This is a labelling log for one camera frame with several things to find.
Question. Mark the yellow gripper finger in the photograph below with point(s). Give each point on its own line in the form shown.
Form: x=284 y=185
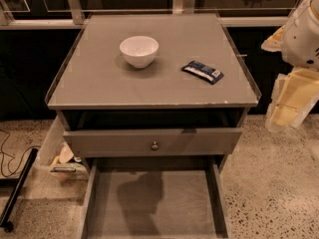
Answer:
x=273 y=43
x=293 y=97

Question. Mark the blue rxbar blueberry packet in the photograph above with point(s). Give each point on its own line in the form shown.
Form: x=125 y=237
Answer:
x=203 y=71

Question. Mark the grey top drawer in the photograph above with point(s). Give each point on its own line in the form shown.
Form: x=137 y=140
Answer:
x=138 y=142

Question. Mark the grey drawer cabinet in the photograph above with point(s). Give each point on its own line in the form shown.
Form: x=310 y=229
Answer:
x=96 y=89

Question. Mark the grey open middle drawer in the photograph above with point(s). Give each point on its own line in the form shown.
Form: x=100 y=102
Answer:
x=154 y=198

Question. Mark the metal window frame rail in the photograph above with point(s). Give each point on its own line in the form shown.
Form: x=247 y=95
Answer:
x=71 y=14

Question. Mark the black metal stand leg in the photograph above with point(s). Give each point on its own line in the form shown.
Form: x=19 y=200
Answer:
x=13 y=187

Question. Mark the white ceramic bowl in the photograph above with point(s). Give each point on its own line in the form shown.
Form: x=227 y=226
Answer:
x=139 y=51

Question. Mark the brass drawer knob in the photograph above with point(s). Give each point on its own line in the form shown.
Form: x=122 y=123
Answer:
x=155 y=146

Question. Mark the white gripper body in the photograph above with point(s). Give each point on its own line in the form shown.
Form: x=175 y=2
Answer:
x=301 y=39

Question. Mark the clear plastic bin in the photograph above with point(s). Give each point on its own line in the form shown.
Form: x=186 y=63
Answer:
x=56 y=158

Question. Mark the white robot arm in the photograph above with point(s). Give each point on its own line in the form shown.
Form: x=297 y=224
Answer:
x=294 y=95

